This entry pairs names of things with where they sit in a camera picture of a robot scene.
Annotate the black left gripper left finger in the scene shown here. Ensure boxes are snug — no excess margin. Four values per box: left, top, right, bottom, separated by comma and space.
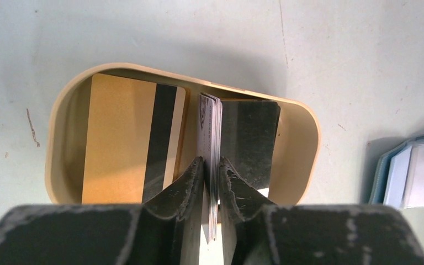
0, 157, 204, 264

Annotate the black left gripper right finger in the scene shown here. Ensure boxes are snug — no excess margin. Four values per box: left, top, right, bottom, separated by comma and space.
219, 157, 424, 264

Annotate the white grey credit card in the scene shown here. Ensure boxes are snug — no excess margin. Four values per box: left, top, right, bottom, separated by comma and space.
197, 92, 222, 243

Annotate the blue card holder wallet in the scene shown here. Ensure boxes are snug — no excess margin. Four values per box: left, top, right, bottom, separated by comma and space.
368, 135, 424, 209

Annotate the beige oval card tray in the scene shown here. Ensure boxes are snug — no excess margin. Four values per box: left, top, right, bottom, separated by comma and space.
44, 62, 320, 205

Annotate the black credit card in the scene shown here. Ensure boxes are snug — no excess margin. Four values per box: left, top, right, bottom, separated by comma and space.
220, 99, 280, 190

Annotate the gold credit card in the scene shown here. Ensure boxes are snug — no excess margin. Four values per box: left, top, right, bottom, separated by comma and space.
82, 73, 189, 203

